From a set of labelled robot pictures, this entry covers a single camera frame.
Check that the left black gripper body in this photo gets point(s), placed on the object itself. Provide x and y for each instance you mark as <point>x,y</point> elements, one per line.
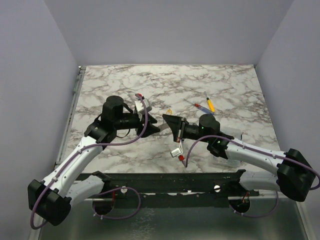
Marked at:
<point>128,121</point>

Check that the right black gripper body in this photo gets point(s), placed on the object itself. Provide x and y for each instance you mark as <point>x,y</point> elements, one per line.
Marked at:
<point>180,128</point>

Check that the yellow key tag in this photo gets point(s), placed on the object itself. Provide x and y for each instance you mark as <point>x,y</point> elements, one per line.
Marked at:
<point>169,112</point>

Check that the large metal key ring band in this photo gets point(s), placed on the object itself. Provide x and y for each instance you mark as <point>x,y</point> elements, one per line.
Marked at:
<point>163,127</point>

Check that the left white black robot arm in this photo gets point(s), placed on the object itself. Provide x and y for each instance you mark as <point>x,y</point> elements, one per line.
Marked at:
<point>53,197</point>

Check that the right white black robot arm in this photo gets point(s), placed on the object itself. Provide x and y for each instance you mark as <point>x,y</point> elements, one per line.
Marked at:
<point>286,172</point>

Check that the red blue screwdriver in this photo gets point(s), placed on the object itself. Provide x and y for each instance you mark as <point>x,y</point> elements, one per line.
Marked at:
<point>200,107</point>

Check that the clear plastic organizer box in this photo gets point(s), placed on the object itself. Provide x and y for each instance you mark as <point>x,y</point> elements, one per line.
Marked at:
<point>236,133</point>

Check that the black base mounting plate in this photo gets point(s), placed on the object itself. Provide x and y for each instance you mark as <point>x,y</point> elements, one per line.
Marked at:
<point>178,190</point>

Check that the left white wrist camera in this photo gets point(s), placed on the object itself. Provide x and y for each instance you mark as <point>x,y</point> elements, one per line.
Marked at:
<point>142,105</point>

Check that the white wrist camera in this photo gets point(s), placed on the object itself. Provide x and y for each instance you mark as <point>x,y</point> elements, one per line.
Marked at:
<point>178,152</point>
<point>142,105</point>

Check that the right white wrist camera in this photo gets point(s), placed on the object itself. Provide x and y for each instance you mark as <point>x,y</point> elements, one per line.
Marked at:
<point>178,152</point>

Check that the yellow handled screwdriver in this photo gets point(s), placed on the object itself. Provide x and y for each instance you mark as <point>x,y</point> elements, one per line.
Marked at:
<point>211,107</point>

